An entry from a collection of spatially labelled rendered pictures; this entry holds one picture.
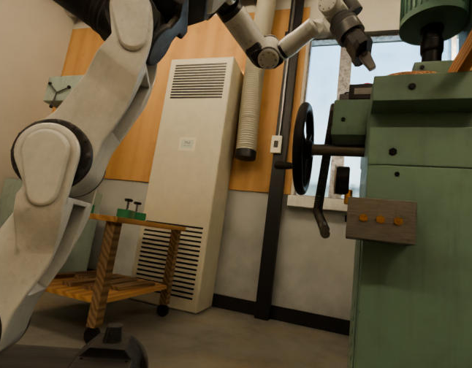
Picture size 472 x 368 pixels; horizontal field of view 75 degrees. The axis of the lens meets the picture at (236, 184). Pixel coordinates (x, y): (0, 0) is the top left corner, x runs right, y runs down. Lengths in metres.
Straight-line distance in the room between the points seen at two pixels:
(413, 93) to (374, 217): 0.28
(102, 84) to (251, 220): 1.73
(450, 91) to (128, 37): 0.66
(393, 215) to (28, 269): 0.69
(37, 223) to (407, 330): 0.73
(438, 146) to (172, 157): 1.80
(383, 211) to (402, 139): 0.19
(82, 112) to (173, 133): 1.64
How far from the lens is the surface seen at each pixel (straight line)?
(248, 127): 2.24
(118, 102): 0.70
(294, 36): 1.22
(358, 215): 0.64
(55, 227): 0.66
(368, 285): 0.72
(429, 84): 0.78
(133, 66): 0.71
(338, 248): 2.20
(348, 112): 0.99
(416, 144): 0.77
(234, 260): 2.29
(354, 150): 0.97
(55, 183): 0.64
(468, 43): 0.76
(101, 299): 1.46
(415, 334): 0.74
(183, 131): 2.28
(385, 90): 0.76
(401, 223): 0.64
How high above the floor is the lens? 0.51
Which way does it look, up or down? 10 degrees up
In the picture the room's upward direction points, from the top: 8 degrees clockwise
